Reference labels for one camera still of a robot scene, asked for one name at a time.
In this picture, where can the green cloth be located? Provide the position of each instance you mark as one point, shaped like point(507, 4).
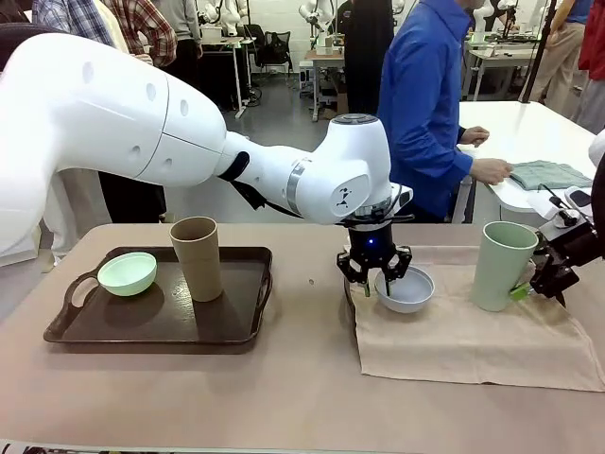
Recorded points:
point(548, 175)

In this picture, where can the person in long black coat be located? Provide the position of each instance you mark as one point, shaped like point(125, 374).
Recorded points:
point(368, 57)

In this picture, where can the tall brown cup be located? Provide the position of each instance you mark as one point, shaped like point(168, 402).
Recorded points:
point(198, 265)

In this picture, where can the black slanted pole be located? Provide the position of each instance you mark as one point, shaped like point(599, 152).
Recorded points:
point(535, 61)

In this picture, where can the wooden-top background desk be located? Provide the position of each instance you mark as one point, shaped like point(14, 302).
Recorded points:
point(326, 56)

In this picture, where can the hand of red-plaid person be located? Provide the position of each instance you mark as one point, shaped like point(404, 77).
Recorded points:
point(144, 52)

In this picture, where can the person in blue plaid shirt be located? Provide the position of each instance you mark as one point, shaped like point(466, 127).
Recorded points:
point(71, 19)

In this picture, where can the cluttered background workbench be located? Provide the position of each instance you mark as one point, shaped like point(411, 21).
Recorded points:
point(501, 54)

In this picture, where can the person in beige trousers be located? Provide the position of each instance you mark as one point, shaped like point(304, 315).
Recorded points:
point(562, 57)

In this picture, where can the pale green bowl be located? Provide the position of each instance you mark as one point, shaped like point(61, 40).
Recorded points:
point(127, 279)

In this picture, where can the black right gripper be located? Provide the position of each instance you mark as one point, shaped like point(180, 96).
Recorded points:
point(576, 246)

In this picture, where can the blue-jacket person's right hand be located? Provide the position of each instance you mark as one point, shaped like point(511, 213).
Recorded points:
point(491, 171)

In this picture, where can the person in red top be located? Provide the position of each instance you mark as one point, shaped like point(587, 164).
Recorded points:
point(596, 47)

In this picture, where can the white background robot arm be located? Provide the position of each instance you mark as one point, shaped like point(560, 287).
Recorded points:
point(314, 7)
point(231, 14)

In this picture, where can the person in blue jacket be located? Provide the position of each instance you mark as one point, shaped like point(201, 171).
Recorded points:
point(416, 94)

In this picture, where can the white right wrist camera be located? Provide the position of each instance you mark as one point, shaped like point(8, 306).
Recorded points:
point(576, 196)

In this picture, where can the person in red plaid shirt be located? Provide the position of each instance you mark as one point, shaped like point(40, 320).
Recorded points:
point(156, 28)

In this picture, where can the blue-sleeved right forearm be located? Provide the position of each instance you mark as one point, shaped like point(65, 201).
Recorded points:
point(439, 161)

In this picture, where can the black office chair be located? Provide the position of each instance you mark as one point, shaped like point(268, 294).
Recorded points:
point(276, 49)

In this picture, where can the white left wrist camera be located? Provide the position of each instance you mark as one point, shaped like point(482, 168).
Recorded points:
point(404, 198)

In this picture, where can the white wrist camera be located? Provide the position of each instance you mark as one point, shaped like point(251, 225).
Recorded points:
point(404, 198)
point(576, 196)

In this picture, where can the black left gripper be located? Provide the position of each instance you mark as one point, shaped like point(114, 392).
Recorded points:
point(371, 246)

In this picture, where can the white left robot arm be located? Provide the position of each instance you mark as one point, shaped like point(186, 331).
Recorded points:
point(118, 118)

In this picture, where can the desk with white legs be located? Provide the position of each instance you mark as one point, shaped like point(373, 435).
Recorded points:
point(222, 43)

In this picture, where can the person with white sneakers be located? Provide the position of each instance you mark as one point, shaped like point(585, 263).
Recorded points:
point(189, 61)

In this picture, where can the white side table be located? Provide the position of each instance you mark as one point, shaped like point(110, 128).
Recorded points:
point(529, 132)

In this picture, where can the person in black top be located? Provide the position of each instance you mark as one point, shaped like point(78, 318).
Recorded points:
point(7, 47)

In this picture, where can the white bowl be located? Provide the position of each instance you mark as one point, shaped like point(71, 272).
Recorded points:
point(406, 298)

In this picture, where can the cardboard box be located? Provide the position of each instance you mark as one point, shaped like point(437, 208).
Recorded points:
point(341, 101)

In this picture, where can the beige cloth mat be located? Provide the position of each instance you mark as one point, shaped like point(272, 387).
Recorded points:
point(449, 340)

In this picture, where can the blue-jacket person's left hand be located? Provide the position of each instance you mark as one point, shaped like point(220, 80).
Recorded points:
point(472, 136)

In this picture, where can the tall pale green cup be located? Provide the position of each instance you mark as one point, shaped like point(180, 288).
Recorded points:
point(496, 269)

